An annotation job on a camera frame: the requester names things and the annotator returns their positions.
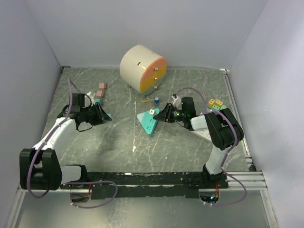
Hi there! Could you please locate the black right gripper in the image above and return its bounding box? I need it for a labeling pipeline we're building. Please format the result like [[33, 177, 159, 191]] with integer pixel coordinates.
[[154, 104, 186, 124]]

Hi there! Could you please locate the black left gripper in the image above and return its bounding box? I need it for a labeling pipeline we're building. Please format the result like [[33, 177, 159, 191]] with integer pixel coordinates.
[[81, 102, 112, 127]]

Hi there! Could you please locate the teal plug block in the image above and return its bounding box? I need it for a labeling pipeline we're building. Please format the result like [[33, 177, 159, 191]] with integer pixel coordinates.
[[94, 98, 104, 106]]

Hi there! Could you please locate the teal triangular socket board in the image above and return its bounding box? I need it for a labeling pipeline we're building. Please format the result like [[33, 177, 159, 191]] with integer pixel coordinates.
[[136, 108, 160, 135]]

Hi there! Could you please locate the pink plug block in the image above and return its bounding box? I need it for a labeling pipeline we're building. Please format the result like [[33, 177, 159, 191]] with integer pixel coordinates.
[[96, 90, 106, 98], [98, 82, 108, 90]]

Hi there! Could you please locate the white triangular socket board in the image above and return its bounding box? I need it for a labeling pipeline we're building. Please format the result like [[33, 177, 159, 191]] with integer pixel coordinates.
[[191, 129, 212, 142]]

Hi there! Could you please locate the blue round socket board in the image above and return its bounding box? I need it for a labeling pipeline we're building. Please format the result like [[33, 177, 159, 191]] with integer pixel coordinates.
[[207, 99, 227, 112]]

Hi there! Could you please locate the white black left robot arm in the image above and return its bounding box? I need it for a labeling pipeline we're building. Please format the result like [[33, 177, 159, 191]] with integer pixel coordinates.
[[19, 93, 112, 190]]

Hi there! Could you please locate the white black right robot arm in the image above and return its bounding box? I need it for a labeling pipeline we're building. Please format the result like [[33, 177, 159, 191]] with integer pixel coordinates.
[[153, 97, 244, 189]]

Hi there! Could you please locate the round beige drawer cabinet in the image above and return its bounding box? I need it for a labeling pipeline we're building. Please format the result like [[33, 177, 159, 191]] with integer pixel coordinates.
[[119, 45, 167, 96]]

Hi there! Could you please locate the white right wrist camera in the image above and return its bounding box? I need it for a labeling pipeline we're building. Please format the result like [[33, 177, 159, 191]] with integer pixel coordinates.
[[171, 94, 181, 108]]

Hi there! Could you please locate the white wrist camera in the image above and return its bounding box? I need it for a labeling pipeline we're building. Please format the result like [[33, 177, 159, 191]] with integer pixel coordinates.
[[86, 91, 95, 100], [171, 94, 181, 108]]

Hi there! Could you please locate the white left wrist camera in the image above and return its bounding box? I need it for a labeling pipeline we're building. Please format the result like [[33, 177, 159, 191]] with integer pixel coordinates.
[[86, 91, 95, 100]]

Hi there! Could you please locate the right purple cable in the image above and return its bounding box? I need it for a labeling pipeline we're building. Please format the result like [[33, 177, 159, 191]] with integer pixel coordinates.
[[175, 87, 247, 207]]

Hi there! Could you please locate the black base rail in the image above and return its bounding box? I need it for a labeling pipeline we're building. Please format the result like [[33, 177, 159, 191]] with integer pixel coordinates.
[[60, 171, 230, 200]]

